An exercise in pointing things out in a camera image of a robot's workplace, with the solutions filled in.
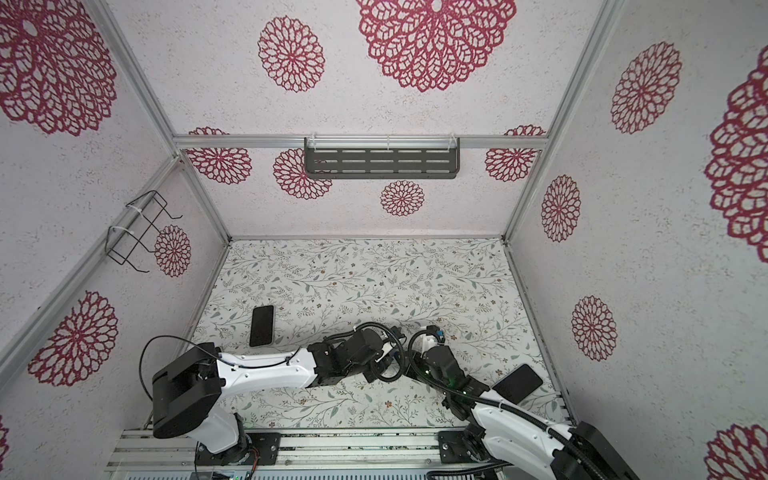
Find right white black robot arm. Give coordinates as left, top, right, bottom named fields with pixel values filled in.
left=404, top=330, right=638, bottom=479

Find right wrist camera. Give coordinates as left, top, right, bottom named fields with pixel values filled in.
left=414, top=325, right=445, bottom=354

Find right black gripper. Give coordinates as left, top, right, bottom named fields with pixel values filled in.
left=393, top=349, right=450, bottom=400

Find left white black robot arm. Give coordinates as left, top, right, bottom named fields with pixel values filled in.
left=150, top=322, right=408, bottom=463

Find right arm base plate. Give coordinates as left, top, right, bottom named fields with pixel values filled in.
left=437, top=430, right=481, bottom=465

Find black phone near left wall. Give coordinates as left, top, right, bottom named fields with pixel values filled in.
left=249, top=305, right=275, bottom=347

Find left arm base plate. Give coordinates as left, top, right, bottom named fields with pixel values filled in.
left=195, top=433, right=282, bottom=466

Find dark grey wall shelf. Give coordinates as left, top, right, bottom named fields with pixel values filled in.
left=303, top=137, right=461, bottom=180

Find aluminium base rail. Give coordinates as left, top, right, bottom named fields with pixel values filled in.
left=106, top=425, right=611, bottom=472

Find black wire wall rack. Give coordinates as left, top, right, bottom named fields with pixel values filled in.
left=103, top=189, right=182, bottom=274

